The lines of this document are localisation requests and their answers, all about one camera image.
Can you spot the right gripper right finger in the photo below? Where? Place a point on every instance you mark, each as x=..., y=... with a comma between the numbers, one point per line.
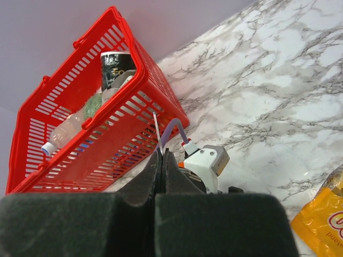
x=191, y=223

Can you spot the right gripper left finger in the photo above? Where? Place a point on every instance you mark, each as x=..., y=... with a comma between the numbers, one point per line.
x=82, y=224

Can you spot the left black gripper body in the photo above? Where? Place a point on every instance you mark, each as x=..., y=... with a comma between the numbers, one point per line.
x=196, y=180

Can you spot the silver key bunch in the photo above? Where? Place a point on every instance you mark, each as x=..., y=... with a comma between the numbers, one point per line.
x=160, y=147

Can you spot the red plastic shopping basket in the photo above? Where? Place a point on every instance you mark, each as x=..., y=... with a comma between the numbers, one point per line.
x=119, y=136

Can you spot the pink lotion bottle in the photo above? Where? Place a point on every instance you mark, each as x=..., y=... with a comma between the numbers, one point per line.
x=64, y=133

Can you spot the green round melon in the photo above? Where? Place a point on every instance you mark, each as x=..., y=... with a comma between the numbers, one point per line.
x=92, y=105

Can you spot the orange snack bag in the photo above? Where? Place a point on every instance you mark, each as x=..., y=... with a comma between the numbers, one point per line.
x=319, y=223

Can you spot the black printed can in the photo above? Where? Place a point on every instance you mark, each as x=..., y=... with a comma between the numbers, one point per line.
x=113, y=64

